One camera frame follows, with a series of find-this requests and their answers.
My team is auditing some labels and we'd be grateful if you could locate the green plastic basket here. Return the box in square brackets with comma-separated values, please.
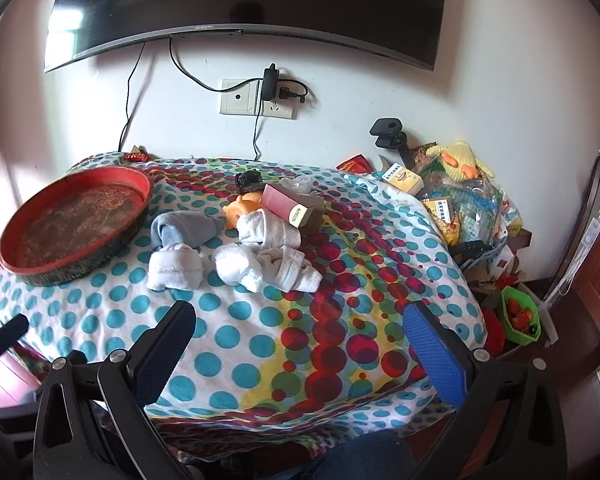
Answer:
[501, 286, 543, 345]

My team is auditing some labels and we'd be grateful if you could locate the clear bag of toys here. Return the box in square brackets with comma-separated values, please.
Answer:
[415, 160, 523, 246]

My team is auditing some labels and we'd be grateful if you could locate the thin black television cable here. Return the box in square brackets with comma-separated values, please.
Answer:
[118, 40, 148, 153]

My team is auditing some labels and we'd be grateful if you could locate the person's jeans leg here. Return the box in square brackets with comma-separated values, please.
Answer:
[280, 432, 421, 480]

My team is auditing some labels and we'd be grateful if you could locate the pile of red strawberries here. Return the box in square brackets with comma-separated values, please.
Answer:
[507, 297, 537, 333]

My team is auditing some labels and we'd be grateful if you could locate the yellow medicine box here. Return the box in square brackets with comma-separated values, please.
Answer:
[372, 162, 423, 195]
[422, 197, 456, 221]

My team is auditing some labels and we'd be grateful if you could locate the pink cloth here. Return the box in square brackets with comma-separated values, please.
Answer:
[0, 355, 43, 406]

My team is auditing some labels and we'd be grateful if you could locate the black looped power cable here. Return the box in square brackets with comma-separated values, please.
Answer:
[169, 35, 266, 93]

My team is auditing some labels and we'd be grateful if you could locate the black adapter cable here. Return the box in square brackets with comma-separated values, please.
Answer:
[252, 100, 263, 162]

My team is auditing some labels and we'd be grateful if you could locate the yellow knitted duck toy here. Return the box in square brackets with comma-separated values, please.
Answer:
[425, 140, 496, 183]

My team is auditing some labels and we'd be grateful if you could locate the black clamp mount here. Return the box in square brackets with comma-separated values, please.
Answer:
[370, 117, 412, 166]

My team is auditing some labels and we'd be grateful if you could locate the red snack packet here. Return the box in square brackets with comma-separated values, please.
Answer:
[336, 155, 376, 176]

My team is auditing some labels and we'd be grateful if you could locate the black bag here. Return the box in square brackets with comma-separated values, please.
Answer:
[234, 171, 262, 194]

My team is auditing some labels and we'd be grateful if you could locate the red round tray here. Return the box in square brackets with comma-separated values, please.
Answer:
[0, 166, 155, 288]

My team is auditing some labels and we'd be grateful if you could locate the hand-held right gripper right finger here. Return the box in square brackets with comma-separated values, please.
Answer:
[402, 301, 567, 480]

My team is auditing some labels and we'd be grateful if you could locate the black power adapter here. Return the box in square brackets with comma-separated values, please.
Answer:
[261, 63, 281, 103]

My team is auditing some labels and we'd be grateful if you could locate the grey sock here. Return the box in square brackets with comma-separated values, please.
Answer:
[150, 211, 221, 251]

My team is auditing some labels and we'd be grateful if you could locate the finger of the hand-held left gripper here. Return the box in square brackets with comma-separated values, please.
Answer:
[0, 315, 29, 361]

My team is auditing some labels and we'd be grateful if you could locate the white wall outlet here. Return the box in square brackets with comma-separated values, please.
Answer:
[220, 78, 298, 121]

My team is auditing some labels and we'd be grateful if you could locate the black angled plug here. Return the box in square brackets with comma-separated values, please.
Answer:
[279, 80, 310, 106]

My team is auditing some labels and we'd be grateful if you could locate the orange rubber toy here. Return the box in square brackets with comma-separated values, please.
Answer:
[223, 191, 263, 231]

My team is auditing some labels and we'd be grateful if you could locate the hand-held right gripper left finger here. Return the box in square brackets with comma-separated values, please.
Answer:
[32, 300, 197, 480]

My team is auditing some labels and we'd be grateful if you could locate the clear plastic bag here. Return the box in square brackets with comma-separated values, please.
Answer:
[279, 176, 313, 196]

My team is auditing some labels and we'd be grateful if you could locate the polka dot blanket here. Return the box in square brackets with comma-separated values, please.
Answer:
[0, 151, 488, 466]

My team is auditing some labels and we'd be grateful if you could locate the white ribbed sock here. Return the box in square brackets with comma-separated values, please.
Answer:
[257, 247, 323, 293]

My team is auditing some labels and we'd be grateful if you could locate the dark red box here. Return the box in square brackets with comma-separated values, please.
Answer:
[260, 183, 317, 227]

